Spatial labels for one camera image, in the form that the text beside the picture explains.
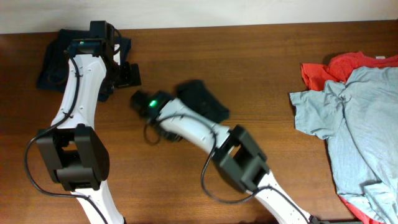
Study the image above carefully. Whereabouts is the dark green t-shirt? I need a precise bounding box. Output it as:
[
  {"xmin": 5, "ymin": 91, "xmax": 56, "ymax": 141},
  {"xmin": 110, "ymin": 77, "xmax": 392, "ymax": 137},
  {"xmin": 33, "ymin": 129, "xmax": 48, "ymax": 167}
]
[{"xmin": 176, "ymin": 80, "xmax": 229, "ymax": 123}]

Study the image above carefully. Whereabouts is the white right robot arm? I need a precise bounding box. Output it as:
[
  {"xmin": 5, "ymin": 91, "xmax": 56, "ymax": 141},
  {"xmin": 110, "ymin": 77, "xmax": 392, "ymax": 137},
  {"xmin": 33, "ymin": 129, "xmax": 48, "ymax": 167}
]
[{"xmin": 142, "ymin": 91, "xmax": 318, "ymax": 223}]

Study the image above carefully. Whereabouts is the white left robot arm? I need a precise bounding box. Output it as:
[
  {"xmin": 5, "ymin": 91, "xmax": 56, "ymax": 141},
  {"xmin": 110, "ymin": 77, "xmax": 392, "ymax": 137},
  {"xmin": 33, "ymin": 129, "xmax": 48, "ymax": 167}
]
[{"xmin": 33, "ymin": 38, "xmax": 126, "ymax": 223}]

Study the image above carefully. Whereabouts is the folded navy blue garment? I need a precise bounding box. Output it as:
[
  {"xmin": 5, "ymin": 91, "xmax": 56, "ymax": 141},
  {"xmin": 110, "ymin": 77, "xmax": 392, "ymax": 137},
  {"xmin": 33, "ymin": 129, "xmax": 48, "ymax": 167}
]
[{"xmin": 37, "ymin": 29, "xmax": 132, "ymax": 93}]

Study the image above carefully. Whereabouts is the red garment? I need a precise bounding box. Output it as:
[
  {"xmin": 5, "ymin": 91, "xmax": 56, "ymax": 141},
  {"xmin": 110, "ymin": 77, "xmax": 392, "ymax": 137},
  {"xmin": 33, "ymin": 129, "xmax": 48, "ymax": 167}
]
[{"xmin": 301, "ymin": 52, "xmax": 397, "ymax": 91}]

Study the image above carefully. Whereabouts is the light blue-grey t-shirt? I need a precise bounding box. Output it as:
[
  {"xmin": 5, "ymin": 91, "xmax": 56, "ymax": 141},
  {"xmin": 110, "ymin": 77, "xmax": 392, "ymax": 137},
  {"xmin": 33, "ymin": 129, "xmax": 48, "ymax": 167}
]
[{"xmin": 289, "ymin": 67, "xmax": 397, "ymax": 223}]

